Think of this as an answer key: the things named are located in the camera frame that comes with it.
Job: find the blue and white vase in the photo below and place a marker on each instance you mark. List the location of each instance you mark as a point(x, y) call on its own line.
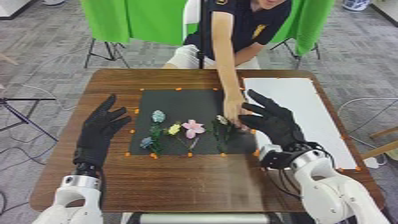
point(356, 4)

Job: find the blue flower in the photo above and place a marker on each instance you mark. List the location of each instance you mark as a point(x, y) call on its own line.
point(159, 116)
point(147, 142)

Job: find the black cloth stand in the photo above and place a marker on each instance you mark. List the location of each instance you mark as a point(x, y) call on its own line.
point(109, 50)
point(294, 53)

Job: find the black tripod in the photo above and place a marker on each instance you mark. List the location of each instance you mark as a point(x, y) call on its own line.
point(24, 116)

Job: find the person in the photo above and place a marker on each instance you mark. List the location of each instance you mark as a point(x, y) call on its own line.
point(237, 20)

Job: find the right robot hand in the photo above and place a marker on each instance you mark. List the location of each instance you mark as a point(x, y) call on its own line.
point(276, 125)

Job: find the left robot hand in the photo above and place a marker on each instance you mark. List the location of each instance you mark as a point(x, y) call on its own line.
point(95, 136)

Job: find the dark mat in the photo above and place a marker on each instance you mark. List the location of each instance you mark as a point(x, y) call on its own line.
point(184, 106)

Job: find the white flower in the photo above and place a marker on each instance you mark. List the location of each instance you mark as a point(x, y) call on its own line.
point(223, 120)

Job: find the pale grey bar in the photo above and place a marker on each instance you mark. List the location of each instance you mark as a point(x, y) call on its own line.
point(202, 219)

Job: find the yellow flower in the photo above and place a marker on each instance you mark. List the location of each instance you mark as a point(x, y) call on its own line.
point(173, 129)

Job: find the white sheet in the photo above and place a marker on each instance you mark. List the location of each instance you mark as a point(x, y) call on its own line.
point(296, 93)

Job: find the pink flower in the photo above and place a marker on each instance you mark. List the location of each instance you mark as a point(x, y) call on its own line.
point(193, 128)

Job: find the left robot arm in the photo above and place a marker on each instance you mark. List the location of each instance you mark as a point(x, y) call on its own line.
point(74, 200)

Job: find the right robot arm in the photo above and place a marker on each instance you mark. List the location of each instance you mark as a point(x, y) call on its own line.
point(331, 193)

